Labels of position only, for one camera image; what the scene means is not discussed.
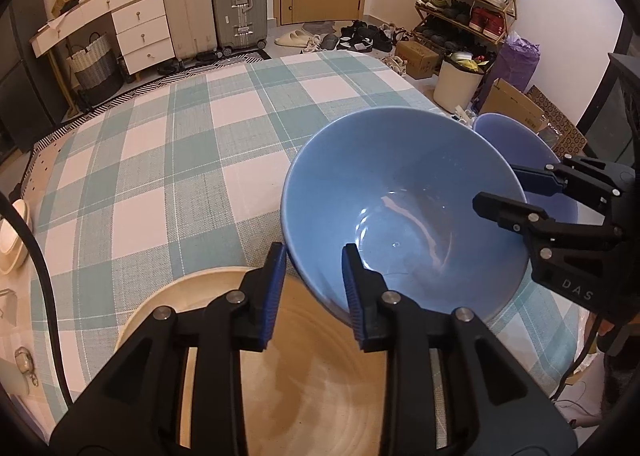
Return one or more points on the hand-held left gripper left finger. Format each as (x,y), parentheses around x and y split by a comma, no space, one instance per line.
(272,296)

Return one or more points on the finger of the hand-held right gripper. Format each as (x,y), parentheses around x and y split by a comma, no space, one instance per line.
(515,221)
(537,180)

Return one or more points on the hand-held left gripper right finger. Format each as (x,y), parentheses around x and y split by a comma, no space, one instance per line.
(350,296)

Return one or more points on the blue bowl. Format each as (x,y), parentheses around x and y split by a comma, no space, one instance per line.
(520,145)
(400,196)

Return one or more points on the cream round plate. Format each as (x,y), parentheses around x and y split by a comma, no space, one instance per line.
(300,386)

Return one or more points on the person's right hand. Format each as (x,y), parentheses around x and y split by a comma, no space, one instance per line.
(606,327)

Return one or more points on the patterned cardboard sheet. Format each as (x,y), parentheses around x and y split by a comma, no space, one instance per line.
(560,123)

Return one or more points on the flattened cardboard box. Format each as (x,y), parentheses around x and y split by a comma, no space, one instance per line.
(510,105)

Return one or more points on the person's dark clothing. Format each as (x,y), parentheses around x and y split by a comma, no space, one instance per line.
(622,376)

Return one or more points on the dark side cabinet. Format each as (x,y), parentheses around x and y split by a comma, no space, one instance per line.
(617,105)

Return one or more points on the purple bag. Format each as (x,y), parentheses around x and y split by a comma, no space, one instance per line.
(520,63)

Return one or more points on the white trash bin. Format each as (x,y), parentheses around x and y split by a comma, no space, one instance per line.
(457,83)

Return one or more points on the teal white checked tablecloth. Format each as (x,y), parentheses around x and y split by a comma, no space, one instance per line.
(150,186)

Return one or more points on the brown cardboard box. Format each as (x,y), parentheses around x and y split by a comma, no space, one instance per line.
(417,58)

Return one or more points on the metal shoe rack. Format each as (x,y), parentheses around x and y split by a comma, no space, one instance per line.
(510,10)

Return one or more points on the pile of dark sandals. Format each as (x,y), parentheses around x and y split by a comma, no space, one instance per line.
(367,38)

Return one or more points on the beige slipper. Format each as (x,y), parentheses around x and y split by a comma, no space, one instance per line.
(304,35)
(286,39)

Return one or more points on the grey floor mat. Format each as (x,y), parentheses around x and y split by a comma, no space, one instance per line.
(320,27)

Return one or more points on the white bottle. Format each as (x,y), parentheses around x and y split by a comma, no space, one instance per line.
(12,378)

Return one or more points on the woven grey basket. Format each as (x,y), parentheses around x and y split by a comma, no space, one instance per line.
(95,70)

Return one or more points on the white vanity dresser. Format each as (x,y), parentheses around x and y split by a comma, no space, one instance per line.
(140,30)

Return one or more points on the beige suitcase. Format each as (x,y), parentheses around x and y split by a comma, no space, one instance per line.
(190,10)

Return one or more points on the silver suitcase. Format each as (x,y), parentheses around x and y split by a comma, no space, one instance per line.
(240,0)

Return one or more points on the dark glass cabinet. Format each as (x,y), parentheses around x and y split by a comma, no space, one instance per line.
(25,85)

